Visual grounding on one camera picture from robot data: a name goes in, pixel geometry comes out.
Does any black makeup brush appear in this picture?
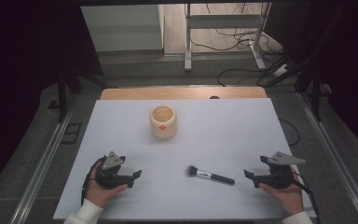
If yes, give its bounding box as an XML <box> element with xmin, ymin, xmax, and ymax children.
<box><xmin>186</xmin><ymin>165</ymin><xmax>236</xmax><ymax>186</ymax></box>

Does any tangle of black floor cables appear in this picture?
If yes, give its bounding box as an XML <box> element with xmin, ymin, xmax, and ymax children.
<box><xmin>189</xmin><ymin>3</ymin><xmax>293</xmax><ymax>88</ymax></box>

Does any black floor socket plate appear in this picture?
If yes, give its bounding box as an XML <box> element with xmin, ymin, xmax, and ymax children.
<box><xmin>60</xmin><ymin>122</ymin><xmax>82</xmax><ymax>145</ymax></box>

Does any white power strip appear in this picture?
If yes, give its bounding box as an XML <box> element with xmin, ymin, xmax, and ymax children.
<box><xmin>273</xmin><ymin>63</ymin><xmax>290</xmax><ymax>77</ymax></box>

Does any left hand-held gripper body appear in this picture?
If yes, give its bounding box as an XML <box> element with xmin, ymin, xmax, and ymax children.
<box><xmin>94</xmin><ymin>150</ymin><xmax>129</xmax><ymax>189</ymax></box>

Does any grey white cabinet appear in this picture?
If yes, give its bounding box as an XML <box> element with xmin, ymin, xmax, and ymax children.
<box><xmin>80</xmin><ymin>4</ymin><xmax>166</xmax><ymax>52</ymax></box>

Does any person's right hand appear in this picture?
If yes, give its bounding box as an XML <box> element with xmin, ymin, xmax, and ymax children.
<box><xmin>258</xmin><ymin>166</ymin><xmax>306</xmax><ymax>217</ymax></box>

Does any thin black cable loop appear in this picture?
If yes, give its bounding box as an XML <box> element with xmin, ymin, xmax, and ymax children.
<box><xmin>279</xmin><ymin>118</ymin><xmax>301</xmax><ymax>147</ymax></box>

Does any white table sheet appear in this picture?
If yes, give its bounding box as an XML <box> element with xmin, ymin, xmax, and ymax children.
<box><xmin>53</xmin><ymin>98</ymin><xmax>317</xmax><ymax>221</ymax></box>

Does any beige ceramic cup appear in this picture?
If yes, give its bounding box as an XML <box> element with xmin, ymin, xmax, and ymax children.
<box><xmin>149</xmin><ymin>105</ymin><xmax>178</xmax><ymax>140</ymax></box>

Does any person's left hand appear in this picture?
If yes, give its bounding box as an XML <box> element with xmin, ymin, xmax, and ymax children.
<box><xmin>84</xmin><ymin>161</ymin><xmax>129</xmax><ymax>209</ymax></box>

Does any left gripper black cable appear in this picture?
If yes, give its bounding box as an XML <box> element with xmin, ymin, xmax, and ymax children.
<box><xmin>81</xmin><ymin>157</ymin><xmax>105</xmax><ymax>206</ymax></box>

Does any white metal desk frame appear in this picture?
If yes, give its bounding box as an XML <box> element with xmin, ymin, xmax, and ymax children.
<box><xmin>184</xmin><ymin>3</ymin><xmax>272</xmax><ymax>73</ymax></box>

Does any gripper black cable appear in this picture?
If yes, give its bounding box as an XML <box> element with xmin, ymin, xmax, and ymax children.
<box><xmin>81</xmin><ymin>157</ymin><xmax>105</xmax><ymax>206</ymax></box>
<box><xmin>287</xmin><ymin>166</ymin><xmax>322</xmax><ymax>224</ymax></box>

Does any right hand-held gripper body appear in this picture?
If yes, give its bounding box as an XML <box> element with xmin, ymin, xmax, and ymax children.
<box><xmin>259</xmin><ymin>151</ymin><xmax>307</xmax><ymax>189</ymax></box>

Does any black metal stand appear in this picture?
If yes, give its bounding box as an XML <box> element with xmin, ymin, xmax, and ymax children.
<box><xmin>293</xmin><ymin>59</ymin><xmax>334</xmax><ymax>122</ymax></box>
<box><xmin>48</xmin><ymin>66</ymin><xmax>110</xmax><ymax>123</ymax></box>

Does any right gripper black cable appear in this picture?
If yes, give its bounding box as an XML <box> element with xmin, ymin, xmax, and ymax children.
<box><xmin>287</xmin><ymin>166</ymin><xmax>322</xmax><ymax>224</ymax></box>

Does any aluminium floor rail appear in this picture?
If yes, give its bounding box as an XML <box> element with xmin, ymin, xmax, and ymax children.
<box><xmin>8</xmin><ymin>94</ymin><xmax>79</xmax><ymax>224</ymax></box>
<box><xmin>296</xmin><ymin>92</ymin><xmax>358</xmax><ymax>224</ymax></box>

